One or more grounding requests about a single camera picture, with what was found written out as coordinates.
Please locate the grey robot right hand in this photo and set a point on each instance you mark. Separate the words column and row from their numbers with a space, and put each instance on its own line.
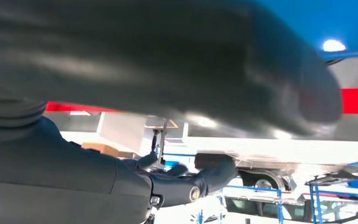
column 166, row 61

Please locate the cardboard box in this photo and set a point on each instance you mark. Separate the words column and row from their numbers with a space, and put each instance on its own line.
column 105, row 149

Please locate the blue background rack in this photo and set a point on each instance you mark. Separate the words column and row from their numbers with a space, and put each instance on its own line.
column 313, row 198

